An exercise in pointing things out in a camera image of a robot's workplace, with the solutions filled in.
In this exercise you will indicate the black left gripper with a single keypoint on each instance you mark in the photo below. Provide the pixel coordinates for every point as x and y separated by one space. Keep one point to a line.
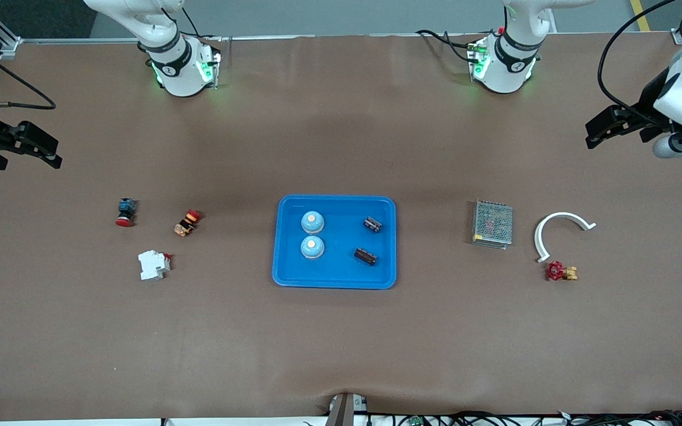
650 97

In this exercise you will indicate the dark brown cylindrical capacitor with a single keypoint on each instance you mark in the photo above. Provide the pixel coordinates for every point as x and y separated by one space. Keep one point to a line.
372 224

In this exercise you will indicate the small black component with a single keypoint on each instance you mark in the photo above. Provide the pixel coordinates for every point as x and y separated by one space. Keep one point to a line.
366 256

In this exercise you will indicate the blue dome call bell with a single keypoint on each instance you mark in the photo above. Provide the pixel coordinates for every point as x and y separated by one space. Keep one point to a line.
312 226
312 251

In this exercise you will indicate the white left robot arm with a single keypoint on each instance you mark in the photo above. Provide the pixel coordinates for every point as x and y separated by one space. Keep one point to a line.
510 65

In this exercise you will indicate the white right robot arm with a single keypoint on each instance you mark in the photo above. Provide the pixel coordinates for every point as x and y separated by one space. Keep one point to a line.
178 71

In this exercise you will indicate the white semicircular pipe clamp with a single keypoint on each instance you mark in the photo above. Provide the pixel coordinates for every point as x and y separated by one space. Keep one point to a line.
563 215

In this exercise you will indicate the red mushroom push button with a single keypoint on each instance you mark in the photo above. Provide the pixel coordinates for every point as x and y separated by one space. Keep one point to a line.
126 212

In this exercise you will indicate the metal mesh power supply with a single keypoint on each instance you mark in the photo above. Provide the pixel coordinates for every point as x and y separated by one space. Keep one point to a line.
492 225

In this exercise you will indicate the brass valve red handwheel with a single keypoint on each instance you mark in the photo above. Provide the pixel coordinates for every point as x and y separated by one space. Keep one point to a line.
555 270

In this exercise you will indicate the white circuit breaker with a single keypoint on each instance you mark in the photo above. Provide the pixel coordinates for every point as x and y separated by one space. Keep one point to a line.
153 265

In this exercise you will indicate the blue plastic tray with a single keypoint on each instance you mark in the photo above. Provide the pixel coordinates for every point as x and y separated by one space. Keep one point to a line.
335 269

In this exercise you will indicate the brown table cover mat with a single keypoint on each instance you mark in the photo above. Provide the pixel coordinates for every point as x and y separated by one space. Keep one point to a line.
341 343

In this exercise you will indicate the orange and red switch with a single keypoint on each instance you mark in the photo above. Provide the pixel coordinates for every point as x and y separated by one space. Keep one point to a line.
186 223

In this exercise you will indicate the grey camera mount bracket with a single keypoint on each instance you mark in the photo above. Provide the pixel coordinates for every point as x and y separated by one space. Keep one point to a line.
346 409

